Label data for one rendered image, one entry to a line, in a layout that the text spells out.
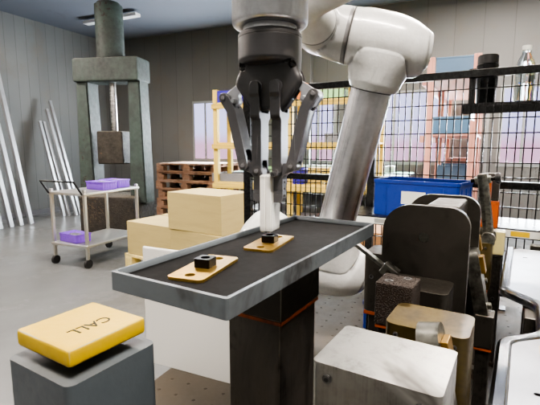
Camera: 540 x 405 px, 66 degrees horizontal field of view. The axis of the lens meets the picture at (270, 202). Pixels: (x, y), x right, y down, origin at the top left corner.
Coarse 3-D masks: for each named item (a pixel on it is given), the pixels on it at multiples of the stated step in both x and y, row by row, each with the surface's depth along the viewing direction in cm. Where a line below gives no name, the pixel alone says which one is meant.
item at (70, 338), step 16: (96, 304) 32; (48, 320) 29; (64, 320) 29; (80, 320) 29; (96, 320) 29; (112, 320) 29; (128, 320) 29; (32, 336) 27; (48, 336) 27; (64, 336) 27; (80, 336) 27; (96, 336) 27; (112, 336) 28; (128, 336) 29; (48, 352) 26; (64, 352) 25; (80, 352) 26; (96, 352) 27
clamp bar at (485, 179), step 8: (480, 176) 99; (488, 176) 99; (496, 176) 98; (480, 184) 99; (488, 184) 98; (480, 192) 99; (488, 192) 98; (480, 200) 100; (488, 200) 99; (488, 208) 99; (488, 216) 99; (488, 224) 99
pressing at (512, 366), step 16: (512, 256) 105; (528, 256) 106; (512, 272) 93; (528, 272) 93; (512, 288) 82; (528, 288) 82; (528, 304) 76; (512, 336) 61; (528, 336) 61; (496, 352) 57; (512, 352) 57; (528, 352) 57; (496, 368) 53; (512, 368) 53; (528, 368) 53; (496, 384) 49; (512, 384) 50; (528, 384) 50; (496, 400) 46; (512, 400) 46; (528, 400) 46
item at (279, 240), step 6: (264, 234) 52; (270, 234) 53; (276, 234) 52; (258, 240) 53; (264, 240) 52; (270, 240) 51; (276, 240) 52; (282, 240) 53; (288, 240) 53; (246, 246) 50; (252, 246) 50; (258, 246) 50; (264, 246) 50; (270, 246) 50; (276, 246) 50; (270, 252) 48
